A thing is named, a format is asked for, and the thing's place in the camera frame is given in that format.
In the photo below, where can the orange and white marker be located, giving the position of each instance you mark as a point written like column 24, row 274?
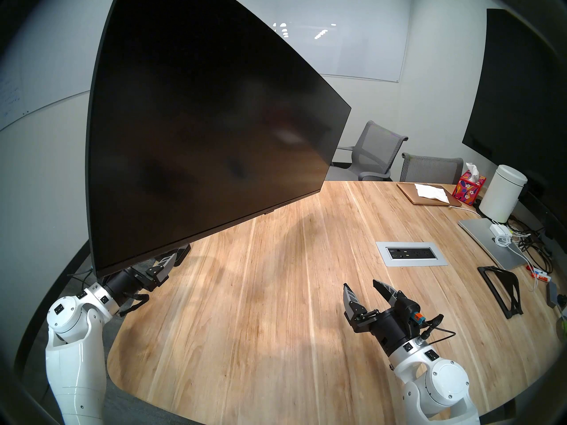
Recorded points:
column 539, row 274

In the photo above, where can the white power adapter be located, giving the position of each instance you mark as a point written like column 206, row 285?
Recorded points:
column 499, row 230

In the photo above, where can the white cylindrical canister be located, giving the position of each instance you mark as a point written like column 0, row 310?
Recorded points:
column 502, row 194

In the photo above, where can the small green object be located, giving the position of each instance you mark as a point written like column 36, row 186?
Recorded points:
column 562, row 326

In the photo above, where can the silver table power outlet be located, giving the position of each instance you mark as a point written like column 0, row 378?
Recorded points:
column 412, row 253

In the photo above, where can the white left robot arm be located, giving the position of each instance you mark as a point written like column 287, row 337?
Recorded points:
column 71, row 362

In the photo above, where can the black curved computer monitor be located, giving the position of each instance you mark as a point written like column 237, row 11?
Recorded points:
column 199, row 118

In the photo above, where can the glass whiteboard with scribbles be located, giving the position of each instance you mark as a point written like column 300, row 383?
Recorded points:
column 26, row 87

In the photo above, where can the silver closed laptop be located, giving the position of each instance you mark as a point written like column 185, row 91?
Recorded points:
column 485, row 242

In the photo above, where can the brown leather desk mat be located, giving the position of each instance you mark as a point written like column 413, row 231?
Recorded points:
column 409, row 197

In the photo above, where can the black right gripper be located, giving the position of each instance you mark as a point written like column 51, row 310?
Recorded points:
column 390, row 331

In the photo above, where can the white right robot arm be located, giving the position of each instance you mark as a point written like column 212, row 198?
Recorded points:
column 443, row 384

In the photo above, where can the colourful floral tissue box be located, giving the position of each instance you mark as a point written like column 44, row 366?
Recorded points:
column 468, row 189

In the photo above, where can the large black wall television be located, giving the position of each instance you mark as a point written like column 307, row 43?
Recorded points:
column 518, row 96

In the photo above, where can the white paper napkin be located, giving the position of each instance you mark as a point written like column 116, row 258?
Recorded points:
column 432, row 192

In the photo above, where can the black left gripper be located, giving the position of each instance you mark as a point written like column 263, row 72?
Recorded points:
column 122, row 287

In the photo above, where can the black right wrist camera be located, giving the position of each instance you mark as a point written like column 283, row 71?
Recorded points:
column 405, row 309

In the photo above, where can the black folding laptop stand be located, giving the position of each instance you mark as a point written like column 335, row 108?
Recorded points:
column 514, row 302

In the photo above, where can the gray mesh office chair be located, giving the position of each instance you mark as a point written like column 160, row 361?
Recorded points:
column 432, row 169
column 376, row 147

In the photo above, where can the gray power adapter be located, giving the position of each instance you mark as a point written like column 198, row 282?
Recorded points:
column 552, row 293

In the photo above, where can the large clean glass whiteboard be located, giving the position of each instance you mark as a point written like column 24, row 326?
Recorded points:
column 354, row 39

